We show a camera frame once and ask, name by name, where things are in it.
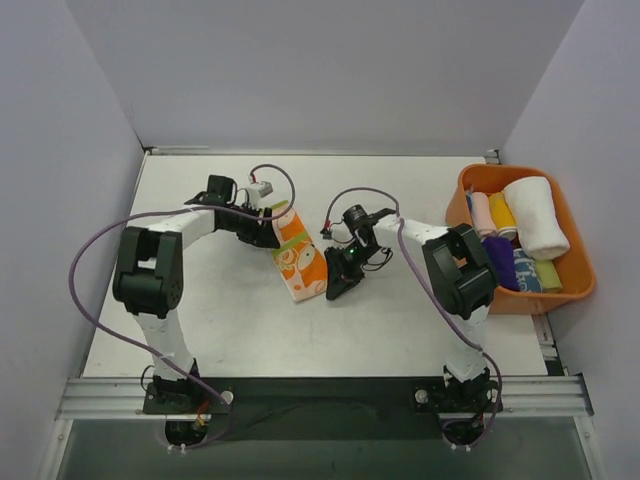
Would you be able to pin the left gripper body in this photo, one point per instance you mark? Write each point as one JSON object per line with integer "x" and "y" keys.
{"x": 261, "y": 232}

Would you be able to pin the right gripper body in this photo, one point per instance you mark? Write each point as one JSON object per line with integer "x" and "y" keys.
{"x": 341, "y": 267}

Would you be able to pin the orange cloth pile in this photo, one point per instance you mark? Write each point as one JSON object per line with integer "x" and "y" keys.
{"x": 301, "y": 264}

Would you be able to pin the white towel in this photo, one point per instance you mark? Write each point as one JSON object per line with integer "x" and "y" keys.
{"x": 531, "y": 203}

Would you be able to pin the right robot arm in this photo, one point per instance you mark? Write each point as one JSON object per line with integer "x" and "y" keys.
{"x": 453, "y": 265}

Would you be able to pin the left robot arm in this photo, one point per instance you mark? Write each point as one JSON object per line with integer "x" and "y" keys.
{"x": 149, "y": 276}

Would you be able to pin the black base mat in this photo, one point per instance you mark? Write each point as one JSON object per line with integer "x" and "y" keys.
{"x": 344, "y": 409}

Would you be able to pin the pink rolled towel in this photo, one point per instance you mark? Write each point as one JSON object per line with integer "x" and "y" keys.
{"x": 481, "y": 215}

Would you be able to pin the purple rolled towel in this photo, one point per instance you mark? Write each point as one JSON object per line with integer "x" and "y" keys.
{"x": 500, "y": 253}

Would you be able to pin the yellow rolled towel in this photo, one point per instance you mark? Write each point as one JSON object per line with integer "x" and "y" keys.
{"x": 502, "y": 217}

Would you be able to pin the blue patterned rolled towel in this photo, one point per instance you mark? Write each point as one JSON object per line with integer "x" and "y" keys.
{"x": 526, "y": 274}

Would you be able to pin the green rolled towel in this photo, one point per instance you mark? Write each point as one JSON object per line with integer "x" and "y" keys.
{"x": 548, "y": 277}

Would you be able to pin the orange plastic basket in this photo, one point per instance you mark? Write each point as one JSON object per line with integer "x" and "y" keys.
{"x": 575, "y": 270}

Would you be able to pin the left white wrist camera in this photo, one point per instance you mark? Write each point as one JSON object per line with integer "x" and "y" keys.
{"x": 257, "y": 191}

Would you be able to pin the aluminium frame rail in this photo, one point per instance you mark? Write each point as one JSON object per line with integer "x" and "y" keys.
{"x": 112, "y": 398}

